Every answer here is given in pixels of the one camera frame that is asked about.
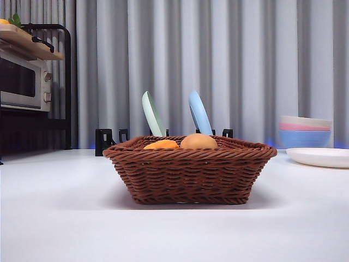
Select orange toy corn cob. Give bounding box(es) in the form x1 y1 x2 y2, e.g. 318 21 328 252
143 139 180 150

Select brown toy potato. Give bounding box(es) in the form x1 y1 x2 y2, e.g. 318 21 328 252
179 133 218 150

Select brown wicker basket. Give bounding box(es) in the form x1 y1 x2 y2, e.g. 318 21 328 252
102 135 278 205

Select pale green plate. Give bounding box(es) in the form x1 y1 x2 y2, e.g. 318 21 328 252
141 91 167 137

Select light blue plate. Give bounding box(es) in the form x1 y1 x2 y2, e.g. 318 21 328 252
188 90 214 136

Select black dish rack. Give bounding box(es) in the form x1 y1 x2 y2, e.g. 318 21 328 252
94 128 234 157

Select grey pleated curtain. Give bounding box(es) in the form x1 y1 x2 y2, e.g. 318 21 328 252
0 0 349 150

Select pink bowl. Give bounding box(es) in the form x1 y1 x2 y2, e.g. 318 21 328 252
279 122 332 132

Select blue bowl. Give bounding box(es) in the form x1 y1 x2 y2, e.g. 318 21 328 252
279 129 332 150

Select white flat plate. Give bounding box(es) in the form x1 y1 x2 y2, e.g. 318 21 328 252
286 147 349 168

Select silver toaster oven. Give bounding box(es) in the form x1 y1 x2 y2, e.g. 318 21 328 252
0 50 53 112

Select green leaves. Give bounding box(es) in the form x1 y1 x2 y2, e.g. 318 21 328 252
8 13 23 28

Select black metal shelf frame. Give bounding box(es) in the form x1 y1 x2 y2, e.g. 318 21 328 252
0 23 73 166

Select wooden tray with black handle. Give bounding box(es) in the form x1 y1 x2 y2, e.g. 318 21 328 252
0 23 65 61

